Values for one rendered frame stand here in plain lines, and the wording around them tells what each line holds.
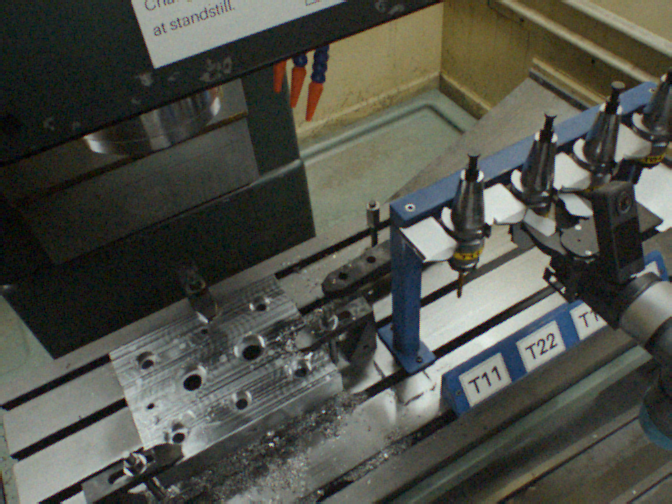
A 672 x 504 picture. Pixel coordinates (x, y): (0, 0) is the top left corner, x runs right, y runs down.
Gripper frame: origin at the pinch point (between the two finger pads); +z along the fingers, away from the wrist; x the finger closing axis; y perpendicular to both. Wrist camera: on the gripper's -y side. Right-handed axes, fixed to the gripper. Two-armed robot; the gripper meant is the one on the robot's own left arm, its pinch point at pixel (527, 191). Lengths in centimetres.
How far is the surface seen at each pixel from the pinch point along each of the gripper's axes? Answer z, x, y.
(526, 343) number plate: -8.0, -1.7, 24.9
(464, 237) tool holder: -3.4, -13.3, -1.6
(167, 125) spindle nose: 6.2, -42.2, -24.3
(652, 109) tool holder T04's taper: -0.9, 19.9, -5.9
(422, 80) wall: 96, 53, 52
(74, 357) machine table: 34, -65, 32
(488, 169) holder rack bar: 4.2, -3.7, -2.7
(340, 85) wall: 97, 24, 43
